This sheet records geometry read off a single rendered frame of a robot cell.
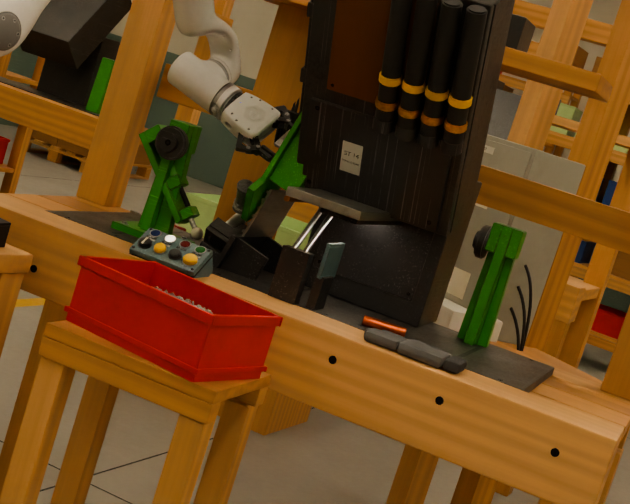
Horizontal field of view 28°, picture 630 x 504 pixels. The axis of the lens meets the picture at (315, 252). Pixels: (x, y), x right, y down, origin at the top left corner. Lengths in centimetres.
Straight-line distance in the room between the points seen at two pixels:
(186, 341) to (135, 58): 126
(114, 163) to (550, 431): 144
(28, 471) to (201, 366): 39
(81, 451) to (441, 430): 69
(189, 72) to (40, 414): 92
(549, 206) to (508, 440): 82
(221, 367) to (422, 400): 40
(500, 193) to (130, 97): 96
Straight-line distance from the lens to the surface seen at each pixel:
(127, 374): 217
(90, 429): 245
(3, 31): 235
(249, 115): 277
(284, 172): 266
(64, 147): 1162
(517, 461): 232
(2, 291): 251
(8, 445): 344
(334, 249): 255
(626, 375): 289
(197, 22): 274
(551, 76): 279
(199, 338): 210
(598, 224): 296
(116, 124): 324
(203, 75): 281
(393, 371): 235
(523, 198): 299
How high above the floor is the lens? 132
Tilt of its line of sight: 7 degrees down
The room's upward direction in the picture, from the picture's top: 18 degrees clockwise
